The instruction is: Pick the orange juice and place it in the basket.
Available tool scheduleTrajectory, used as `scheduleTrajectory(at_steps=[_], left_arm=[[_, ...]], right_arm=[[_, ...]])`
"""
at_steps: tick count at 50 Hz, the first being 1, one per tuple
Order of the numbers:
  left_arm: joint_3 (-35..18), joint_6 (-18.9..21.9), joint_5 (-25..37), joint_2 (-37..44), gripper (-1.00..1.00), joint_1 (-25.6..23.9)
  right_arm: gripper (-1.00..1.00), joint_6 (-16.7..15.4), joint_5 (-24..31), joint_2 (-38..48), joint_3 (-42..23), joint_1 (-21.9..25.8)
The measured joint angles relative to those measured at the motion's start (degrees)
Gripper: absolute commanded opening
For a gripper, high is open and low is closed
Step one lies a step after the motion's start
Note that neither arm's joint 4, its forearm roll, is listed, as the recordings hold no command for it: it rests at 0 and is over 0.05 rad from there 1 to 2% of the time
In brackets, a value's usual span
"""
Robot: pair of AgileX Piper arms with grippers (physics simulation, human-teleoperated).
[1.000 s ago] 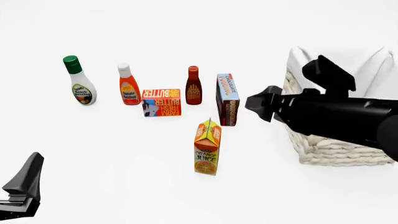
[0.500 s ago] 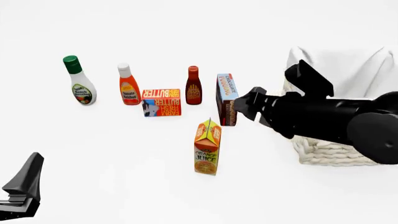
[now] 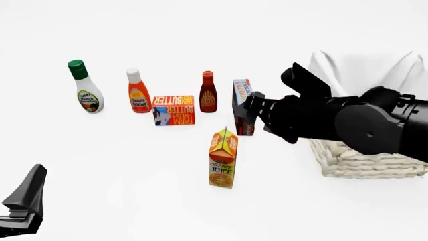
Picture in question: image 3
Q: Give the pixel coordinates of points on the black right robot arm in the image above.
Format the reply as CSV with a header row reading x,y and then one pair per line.
x,y
371,125

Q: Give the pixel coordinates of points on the ranch dressing bottle green cap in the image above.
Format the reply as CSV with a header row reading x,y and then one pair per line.
x,y
87,93

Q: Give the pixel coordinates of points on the white cloth basket lining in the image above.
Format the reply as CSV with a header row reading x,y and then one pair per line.
x,y
354,72

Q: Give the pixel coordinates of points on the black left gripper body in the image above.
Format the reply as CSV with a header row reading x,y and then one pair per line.
x,y
23,223

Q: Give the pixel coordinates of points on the red butter box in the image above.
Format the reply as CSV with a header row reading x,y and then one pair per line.
x,y
175,111

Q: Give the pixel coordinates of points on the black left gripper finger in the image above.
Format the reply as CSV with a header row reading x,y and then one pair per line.
x,y
32,185

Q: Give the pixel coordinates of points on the chocolate pudding box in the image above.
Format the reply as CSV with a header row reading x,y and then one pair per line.
x,y
240,91

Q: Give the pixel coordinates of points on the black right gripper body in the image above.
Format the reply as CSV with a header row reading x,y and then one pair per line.
x,y
282,118

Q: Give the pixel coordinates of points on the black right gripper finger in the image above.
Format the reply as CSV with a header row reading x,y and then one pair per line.
x,y
255,99
248,115

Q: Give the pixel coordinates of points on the orange juice carton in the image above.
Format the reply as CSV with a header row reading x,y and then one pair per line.
x,y
222,163

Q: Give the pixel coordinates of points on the tomato ketchup bottle white cap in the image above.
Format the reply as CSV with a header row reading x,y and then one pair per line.
x,y
138,96

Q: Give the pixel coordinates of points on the white woven basket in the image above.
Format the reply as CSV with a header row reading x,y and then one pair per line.
x,y
351,163

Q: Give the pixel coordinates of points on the dark red BBQ sauce bottle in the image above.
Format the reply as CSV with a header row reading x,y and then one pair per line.
x,y
208,96

